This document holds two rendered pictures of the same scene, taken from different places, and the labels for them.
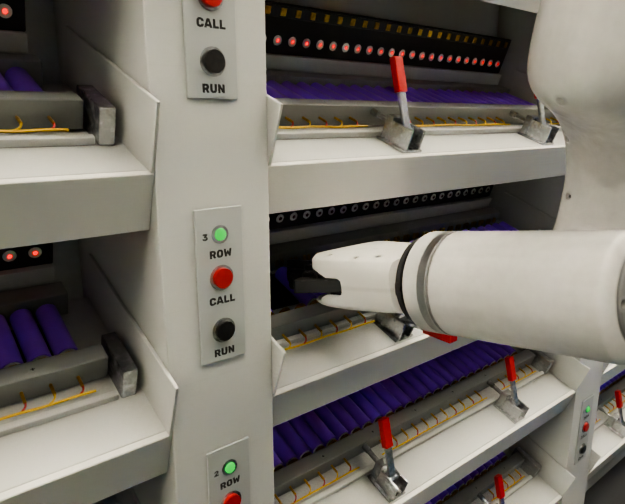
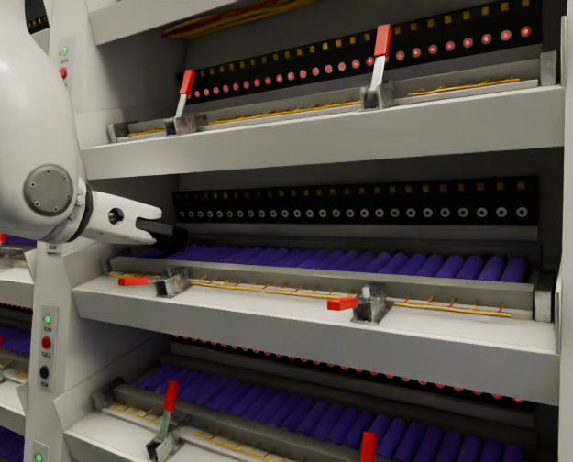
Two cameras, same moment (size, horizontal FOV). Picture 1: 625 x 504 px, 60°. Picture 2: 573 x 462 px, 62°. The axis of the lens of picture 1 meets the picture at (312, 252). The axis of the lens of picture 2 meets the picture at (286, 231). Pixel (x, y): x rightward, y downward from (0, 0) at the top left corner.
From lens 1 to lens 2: 89 cm
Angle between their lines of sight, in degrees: 73
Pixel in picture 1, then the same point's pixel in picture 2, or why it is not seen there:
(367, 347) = (140, 291)
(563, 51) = not seen: outside the picture
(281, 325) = (117, 260)
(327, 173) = (109, 153)
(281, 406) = (80, 302)
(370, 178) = (138, 157)
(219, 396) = (50, 273)
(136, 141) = not seen: hidden behind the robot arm
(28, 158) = not seen: hidden behind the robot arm
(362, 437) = (193, 409)
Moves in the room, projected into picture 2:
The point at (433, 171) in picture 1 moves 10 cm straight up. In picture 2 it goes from (190, 150) to (193, 69)
